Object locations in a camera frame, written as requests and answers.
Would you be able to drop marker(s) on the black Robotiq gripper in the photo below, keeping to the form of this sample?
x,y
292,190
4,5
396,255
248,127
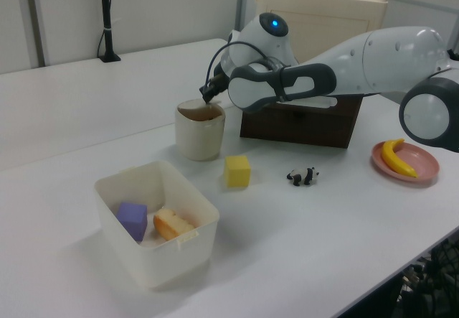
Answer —
x,y
221,82

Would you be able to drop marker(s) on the cream swing trash can lid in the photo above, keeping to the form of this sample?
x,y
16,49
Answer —
x,y
190,105

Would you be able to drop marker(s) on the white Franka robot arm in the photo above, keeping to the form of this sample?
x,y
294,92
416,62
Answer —
x,y
376,59

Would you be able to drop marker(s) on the cream small trash can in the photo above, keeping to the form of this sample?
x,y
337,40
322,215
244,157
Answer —
x,y
199,138

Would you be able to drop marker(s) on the yellow foam cube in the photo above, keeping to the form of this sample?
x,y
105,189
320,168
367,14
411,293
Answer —
x,y
236,171

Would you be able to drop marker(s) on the dark brown cabinet base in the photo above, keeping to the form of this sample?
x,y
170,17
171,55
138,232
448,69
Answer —
x,y
301,124

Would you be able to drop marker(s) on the panda toy figure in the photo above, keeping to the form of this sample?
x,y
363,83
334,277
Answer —
x,y
304,175

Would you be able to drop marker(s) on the black pole with base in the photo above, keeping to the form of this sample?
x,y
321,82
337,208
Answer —
x,y
107,16

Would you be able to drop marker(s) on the toy bread piece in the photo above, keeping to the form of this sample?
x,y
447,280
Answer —
x,y
171,224

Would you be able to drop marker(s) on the cream plastic storage cabinet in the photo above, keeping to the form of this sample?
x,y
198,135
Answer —
x,y
322,9

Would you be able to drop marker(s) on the purple foam cube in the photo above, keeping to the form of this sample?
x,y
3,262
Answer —
x,y
132,219

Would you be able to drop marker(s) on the white plastic storage box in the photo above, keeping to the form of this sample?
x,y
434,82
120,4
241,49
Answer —
x,y
172,260

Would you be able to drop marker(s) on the yellow toy banana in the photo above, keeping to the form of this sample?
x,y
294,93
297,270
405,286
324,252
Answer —
x,y
392,158

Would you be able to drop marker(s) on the pink plastic plate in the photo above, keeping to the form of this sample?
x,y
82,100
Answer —
x,y
425,160

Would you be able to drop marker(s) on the dark clutter under table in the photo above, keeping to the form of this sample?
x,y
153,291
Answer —
x,y
434,278

